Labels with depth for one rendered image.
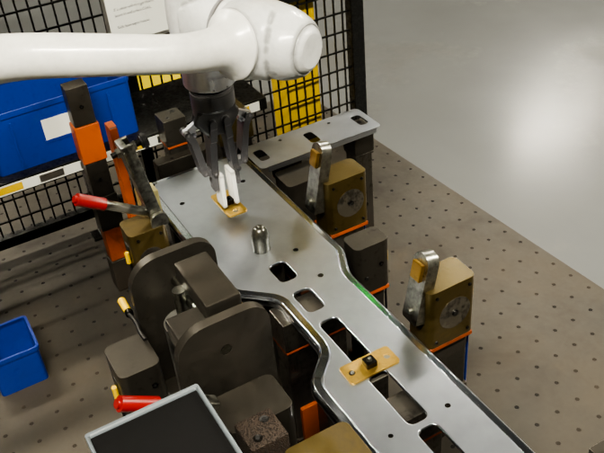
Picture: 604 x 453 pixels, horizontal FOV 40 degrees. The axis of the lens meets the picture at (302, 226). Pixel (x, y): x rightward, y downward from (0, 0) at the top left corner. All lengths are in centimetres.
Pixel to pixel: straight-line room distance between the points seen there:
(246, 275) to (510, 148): 238
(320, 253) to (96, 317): 62
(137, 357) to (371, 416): 33
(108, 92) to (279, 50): 65
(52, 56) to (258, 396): 51
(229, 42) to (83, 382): 82
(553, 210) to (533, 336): 161
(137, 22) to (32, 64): 81
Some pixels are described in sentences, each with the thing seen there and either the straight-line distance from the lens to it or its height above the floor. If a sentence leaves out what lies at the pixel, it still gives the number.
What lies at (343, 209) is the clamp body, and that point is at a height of 98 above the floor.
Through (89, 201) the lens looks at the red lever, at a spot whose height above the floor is 113.
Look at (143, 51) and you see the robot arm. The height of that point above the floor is 143.
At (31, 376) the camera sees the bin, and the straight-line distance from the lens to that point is 173.
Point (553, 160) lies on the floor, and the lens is 358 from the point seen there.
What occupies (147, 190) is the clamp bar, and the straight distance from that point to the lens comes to 141.
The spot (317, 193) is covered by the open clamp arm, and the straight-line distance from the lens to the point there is 151.
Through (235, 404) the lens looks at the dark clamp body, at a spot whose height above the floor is 108.
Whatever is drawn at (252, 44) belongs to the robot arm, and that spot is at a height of 141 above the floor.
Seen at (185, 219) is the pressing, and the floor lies 100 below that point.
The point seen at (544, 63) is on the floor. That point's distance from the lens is 439.
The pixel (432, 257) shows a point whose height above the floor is 110.
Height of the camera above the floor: 187
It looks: 36 degrees down
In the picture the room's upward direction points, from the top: 6 degrees counter-clockwise
